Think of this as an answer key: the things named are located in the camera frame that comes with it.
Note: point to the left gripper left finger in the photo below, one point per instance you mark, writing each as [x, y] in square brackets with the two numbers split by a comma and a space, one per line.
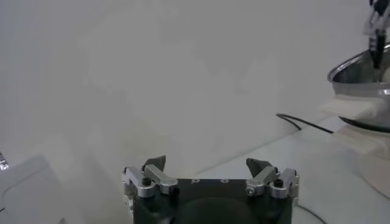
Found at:
[158, 179]

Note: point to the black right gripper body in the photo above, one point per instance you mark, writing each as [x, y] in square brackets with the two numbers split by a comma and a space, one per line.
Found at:
[381, 4]

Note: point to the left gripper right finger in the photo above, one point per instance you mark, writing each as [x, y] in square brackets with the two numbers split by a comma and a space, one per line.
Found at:
[262, 178]

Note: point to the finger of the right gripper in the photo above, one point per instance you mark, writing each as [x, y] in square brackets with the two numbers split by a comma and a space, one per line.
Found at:
[377, 45]

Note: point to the stainless steel steamer basket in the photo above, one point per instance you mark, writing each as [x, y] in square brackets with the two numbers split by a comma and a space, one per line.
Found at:
[356, 73]

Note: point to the white cabinet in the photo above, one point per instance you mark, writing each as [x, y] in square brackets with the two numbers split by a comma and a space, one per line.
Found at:
[27, 188]

